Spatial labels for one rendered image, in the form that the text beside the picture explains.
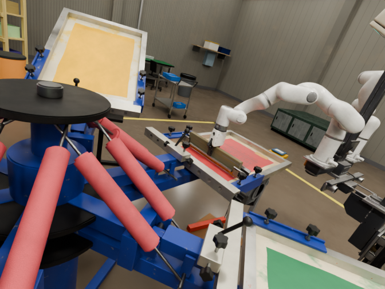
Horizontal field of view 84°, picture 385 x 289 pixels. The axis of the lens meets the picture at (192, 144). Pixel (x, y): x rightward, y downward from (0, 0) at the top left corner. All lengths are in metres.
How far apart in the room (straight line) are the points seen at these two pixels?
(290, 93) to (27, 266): 1.12
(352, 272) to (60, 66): 1.73
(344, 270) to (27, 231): 1.00
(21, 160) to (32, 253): 0.31
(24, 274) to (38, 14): 8.22
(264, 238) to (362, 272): 0.36
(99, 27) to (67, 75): 0.55
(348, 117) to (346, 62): 6.95
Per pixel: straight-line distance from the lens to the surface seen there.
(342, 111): 1.31
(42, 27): 8.54
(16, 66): 4.49
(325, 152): 1.45
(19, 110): 0.58
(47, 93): 0.68
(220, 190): 0.99
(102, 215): 0.73
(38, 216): 0.51
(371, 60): 8.06
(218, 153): 1.26
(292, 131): 6.61
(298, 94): 1.20
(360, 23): 8.48
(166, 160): 1.02
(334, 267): 1.05
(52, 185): 0.53
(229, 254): 0.69
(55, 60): 1.61
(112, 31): 1.92
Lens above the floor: 1.53
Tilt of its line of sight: 23 degrees down
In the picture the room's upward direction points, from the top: 16 degrees clockwise
